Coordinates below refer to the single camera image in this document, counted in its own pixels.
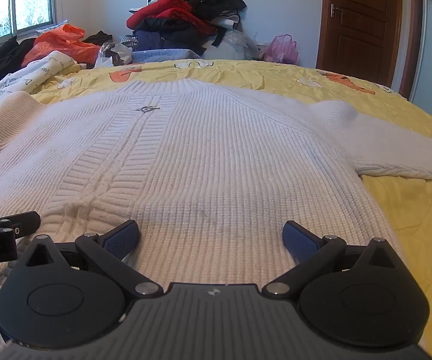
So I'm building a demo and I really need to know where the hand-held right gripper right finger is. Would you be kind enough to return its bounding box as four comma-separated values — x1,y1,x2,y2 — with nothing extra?
263,220,408,301

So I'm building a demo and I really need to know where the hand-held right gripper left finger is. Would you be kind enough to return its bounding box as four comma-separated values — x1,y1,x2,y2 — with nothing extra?
25,220,164,301

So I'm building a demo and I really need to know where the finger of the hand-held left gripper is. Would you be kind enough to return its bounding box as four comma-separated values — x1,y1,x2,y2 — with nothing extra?
0,211,41,239

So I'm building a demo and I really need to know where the white knit sweater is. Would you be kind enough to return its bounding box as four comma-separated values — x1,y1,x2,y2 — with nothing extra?
0,79,432,350

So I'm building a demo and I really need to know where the dark clothes heap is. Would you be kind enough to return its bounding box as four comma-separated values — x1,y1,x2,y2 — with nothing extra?
0,35,37,88

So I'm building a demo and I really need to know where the yellow cartoon print bedspread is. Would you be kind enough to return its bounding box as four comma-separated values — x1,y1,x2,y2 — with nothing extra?
32,59,432,349

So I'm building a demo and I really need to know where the white script print quilt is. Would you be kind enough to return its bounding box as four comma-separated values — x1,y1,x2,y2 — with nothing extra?
0,50,86,128

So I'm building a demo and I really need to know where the orange plastic bag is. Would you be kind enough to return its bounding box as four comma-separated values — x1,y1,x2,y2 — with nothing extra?
21,24,101,68

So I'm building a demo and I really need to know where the white plastic bag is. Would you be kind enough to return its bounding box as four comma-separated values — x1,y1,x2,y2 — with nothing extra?
95,41,133,69

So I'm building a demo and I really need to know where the light blue knit blanket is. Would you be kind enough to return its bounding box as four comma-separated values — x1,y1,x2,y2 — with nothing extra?
130,47,202,65

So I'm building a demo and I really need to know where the pink plastic bag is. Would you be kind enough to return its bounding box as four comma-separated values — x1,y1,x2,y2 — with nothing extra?
263,34,299,65

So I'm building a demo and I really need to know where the clear plastic bag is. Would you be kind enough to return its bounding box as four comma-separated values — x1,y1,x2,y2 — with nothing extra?
201,29,266,61

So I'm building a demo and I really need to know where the navy garment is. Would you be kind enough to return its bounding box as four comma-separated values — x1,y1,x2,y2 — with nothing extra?
133,25,211,52

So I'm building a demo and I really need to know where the brown wooden door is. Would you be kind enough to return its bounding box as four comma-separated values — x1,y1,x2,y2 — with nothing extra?
316,0,423,101

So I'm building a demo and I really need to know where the red garment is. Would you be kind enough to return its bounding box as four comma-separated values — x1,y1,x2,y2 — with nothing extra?
127,0,217,35

